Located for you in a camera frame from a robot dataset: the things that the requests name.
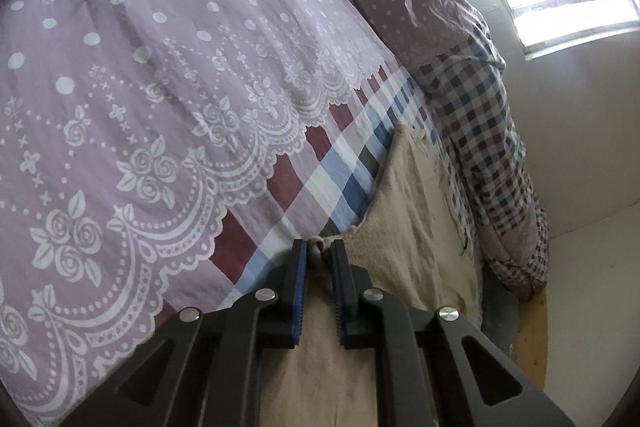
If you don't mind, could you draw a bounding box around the blue-grey cartoon pillow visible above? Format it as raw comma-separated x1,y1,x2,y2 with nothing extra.
482,284,520,361

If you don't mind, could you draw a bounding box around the beige long-sleeve garment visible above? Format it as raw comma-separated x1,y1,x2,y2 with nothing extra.
260,126,482,426

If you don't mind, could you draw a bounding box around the checkered bed sheet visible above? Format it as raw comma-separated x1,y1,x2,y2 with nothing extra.
0,0,482,427

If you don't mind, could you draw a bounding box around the checkered rolled duvet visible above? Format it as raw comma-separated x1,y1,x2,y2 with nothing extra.
354,0,549,301

